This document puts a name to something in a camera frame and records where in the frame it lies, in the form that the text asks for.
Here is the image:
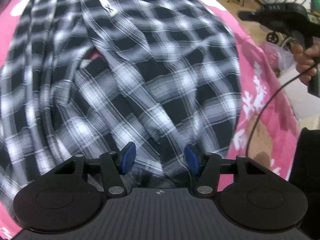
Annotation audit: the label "person's right hand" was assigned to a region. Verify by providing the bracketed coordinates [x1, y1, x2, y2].
[293, 44, 320, 85]

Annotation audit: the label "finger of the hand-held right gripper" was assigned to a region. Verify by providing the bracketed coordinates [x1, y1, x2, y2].
[237, 8, 263, 22]

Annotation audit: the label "wheelchair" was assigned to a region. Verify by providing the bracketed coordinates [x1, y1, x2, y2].
[265, 29, 300, 49]

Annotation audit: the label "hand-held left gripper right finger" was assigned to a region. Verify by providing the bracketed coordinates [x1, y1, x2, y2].
[184, 144, 269, 197]

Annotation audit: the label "black white plaid pants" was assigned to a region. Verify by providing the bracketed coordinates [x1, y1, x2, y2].
[0, 0, 242, 198]

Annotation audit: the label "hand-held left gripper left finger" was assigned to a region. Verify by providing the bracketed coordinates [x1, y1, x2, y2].
[51, 142, 137, 197]

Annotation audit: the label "black cable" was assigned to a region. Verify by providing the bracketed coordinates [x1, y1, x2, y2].
[246, 64, 318, 157]

